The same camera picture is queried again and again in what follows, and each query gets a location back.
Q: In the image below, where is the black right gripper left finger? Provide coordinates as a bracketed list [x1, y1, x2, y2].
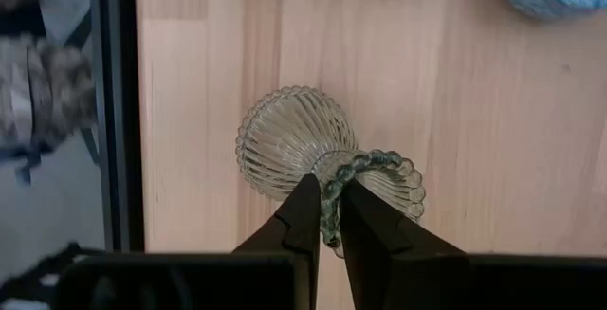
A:
[231, 173, 322, 310]

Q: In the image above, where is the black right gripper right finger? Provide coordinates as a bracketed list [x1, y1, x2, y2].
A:
[338, 178, 471, 310]

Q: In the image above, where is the clear glass candlestick holder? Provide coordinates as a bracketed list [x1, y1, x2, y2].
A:
[234, 84, 427, 259]

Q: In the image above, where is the blurry grey-brown object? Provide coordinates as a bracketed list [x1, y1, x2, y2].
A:
[0, 0, 101, 188]

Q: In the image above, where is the black aluminium table frame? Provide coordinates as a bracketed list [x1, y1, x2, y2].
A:
[88, 0, 146, 254]

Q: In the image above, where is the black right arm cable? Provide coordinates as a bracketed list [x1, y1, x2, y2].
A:
[0, 241, 103, 310]

